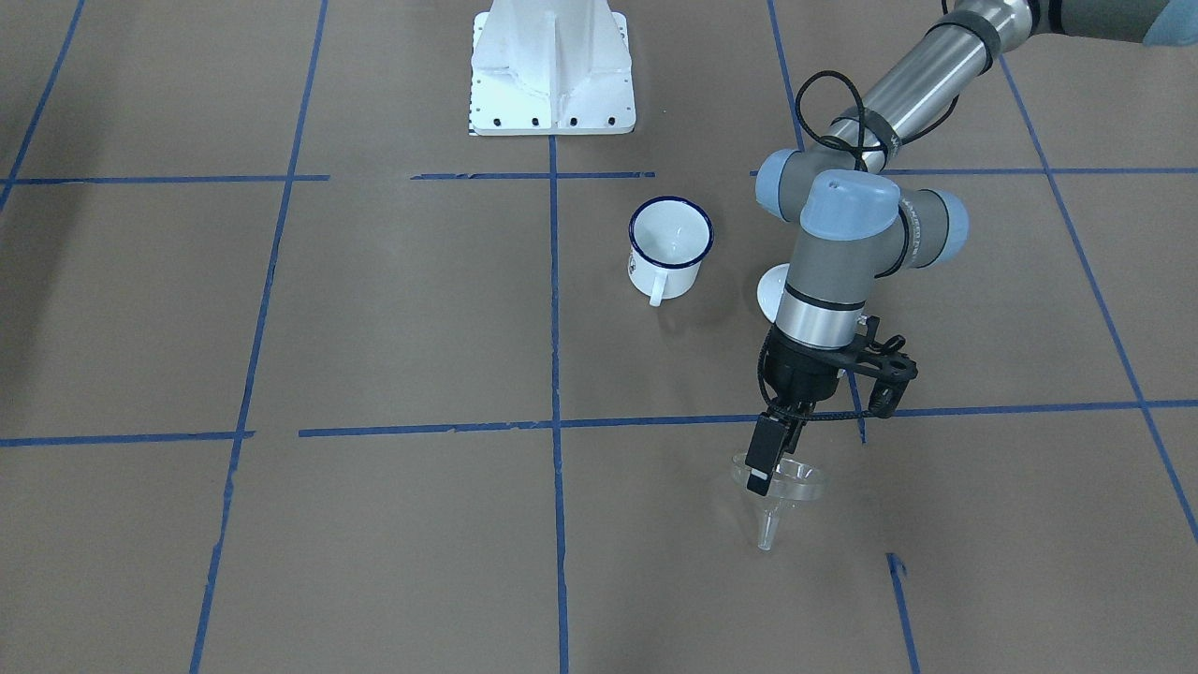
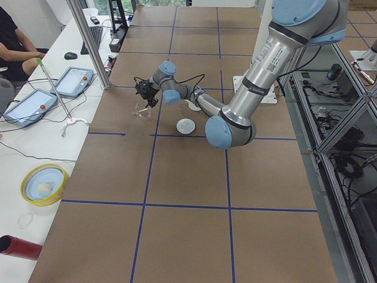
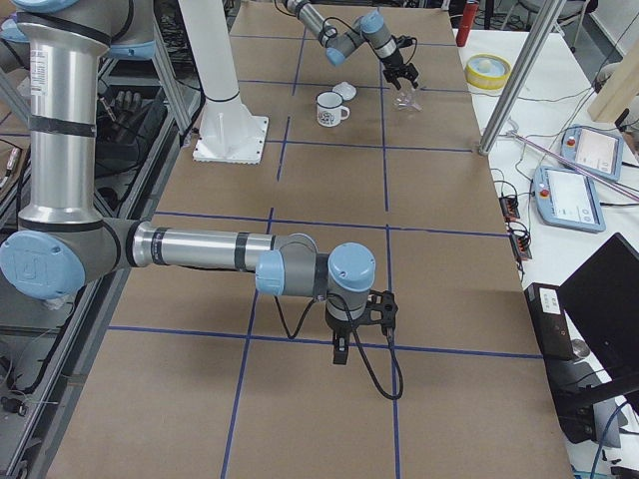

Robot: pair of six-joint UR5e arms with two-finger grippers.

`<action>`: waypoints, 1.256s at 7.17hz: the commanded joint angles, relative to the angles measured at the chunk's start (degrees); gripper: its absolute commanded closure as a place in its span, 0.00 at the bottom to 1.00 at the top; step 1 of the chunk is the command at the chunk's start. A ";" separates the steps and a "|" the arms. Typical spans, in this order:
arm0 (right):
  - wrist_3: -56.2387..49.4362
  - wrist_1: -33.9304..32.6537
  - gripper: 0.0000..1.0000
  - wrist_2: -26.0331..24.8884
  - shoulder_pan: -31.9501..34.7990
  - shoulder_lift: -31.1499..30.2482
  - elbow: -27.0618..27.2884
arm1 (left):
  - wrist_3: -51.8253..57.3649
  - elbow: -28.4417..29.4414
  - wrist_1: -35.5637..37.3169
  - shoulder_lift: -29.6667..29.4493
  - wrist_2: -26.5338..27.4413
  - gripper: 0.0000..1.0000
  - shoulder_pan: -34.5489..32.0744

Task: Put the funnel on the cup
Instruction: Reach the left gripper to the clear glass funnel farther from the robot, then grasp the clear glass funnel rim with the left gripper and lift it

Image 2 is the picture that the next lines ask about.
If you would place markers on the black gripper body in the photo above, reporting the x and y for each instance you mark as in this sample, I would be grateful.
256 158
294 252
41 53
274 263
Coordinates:
148 94

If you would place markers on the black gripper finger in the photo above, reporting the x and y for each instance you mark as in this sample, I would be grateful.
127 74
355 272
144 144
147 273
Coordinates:
151 102

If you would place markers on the clear plastic funnel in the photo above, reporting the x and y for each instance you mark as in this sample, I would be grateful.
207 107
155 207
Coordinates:
142 110

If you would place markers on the white mug lid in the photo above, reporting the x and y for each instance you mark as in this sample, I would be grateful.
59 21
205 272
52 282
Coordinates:
185 126

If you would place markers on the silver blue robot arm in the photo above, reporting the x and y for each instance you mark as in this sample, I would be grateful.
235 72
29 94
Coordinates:
294 25

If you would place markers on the white enamel mug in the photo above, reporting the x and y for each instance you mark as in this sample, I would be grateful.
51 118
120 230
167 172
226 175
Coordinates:
193 107

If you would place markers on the far teach pendant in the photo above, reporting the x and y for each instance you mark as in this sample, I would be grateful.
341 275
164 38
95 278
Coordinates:
74 81

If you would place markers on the teach pendant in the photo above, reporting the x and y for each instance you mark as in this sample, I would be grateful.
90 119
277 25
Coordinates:
30 109
74 81

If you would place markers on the black computer mouse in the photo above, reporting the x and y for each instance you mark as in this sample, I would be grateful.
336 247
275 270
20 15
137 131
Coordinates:
70 56

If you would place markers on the green tipped metal rod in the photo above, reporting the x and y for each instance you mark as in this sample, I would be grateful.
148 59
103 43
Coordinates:
54 89

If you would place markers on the near teach pendant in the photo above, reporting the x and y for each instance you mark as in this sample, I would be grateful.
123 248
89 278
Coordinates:
30 109

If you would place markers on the seated person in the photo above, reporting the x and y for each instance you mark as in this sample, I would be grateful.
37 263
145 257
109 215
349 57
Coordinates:
18 54

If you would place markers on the yellow tape roll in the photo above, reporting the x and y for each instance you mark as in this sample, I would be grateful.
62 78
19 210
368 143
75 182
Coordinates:
44 185

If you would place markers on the red cylinder bottle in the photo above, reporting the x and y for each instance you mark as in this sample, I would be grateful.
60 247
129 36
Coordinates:
20 248

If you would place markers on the aluminium frame post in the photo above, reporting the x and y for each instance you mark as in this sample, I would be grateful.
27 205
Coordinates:
87 38

